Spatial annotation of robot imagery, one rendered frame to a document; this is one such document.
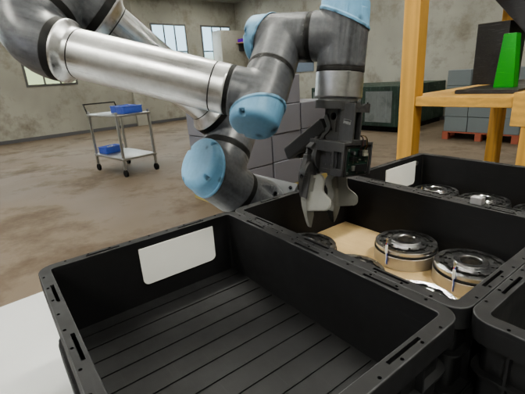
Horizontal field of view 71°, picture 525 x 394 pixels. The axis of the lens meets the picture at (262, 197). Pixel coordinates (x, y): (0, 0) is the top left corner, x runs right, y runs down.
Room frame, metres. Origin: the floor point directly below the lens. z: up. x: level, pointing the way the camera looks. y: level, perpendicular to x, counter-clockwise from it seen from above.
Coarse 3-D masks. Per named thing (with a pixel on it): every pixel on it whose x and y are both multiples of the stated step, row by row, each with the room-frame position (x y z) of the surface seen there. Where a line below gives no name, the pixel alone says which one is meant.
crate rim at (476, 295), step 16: (288, 192) 0.69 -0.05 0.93; (400, 192) 0.66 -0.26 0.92; (416, 192) 0.64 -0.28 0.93; (240, 208) 0.61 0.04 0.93; (256, 208) 0.62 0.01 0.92; (480, 208) 0.54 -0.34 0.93; (496, 208) 0.54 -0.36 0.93; (272, 224) 0.53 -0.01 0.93; (304, 240) 0.47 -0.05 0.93; (336, 256) 0.41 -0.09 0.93; (512, 256) 0.39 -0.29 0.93; (384, 272) 0.37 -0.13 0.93; (496, 272) 0.35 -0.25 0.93; (512, 272) 0.35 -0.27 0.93; (416, 288) 0.33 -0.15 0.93; (480, 288) 0.32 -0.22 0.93; (448, 304) 0.30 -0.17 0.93; (464, 304) 0.30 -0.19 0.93; (464, 320) 0.30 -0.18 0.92
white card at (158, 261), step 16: (176, 240) 0.53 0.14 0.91; (192, 240) 0.55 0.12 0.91; (208, 240) 0.56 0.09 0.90; (144, 256) 0.50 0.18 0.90; (160, 256) 0.51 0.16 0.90; (176, 256) 0.53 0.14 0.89; (192, 256) 0.54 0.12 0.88; (208, 256) 0.56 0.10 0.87; (144, 272) 0.50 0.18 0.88; (160, 272) 0.51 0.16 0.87; (176, 272) 0.52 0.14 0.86
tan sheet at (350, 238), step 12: (336, 228) 0.73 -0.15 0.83; (348, 228) 0.72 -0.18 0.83; (360, 228) 0.72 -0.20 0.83; (336, 240) 0.67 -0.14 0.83; (348, 240) 0.67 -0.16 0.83; (360, 240) 0.66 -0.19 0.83; (372, 240) 0.66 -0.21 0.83; (348, 252) 0.62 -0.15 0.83; (360, 252) 0.61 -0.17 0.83; (372, 252) 0.61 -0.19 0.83; (408, 276) 0.52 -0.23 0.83; (420, 276) 0.52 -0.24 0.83
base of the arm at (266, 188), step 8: (256, 176) 0.87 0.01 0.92; (256, 184) 0.82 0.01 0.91; (264, 184) 0.85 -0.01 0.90; (272, 184) 0.87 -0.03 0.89; (256, 192) 0.81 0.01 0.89; (264, 192) 0.83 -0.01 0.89; (272, 192) 0.86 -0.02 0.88; (280, 192) 0.87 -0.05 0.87; (248, 200) 0.80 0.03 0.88; (256, 200) 0.81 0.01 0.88
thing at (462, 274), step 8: (440, 256) 0.52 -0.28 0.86; (448, 256) 0.52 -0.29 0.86; (488, 256) 0.51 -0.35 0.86; (496, 256) 0.51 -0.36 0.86; (440, 264) 0.49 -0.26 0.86; (448, 264) 0.49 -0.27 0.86; (496, 264) 0.48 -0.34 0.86; (448, 272) 0.47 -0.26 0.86; (456, 272) 0.47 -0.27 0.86; (464, 272) 0.47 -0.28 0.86; (472, 272) 0.47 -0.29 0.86; (480, 272) 0.47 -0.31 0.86; (488, 272) 0.46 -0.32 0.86; (464, 280) 0.45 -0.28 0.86; (472, 280) 0.45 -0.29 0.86; (480, 280) 0.45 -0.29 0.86
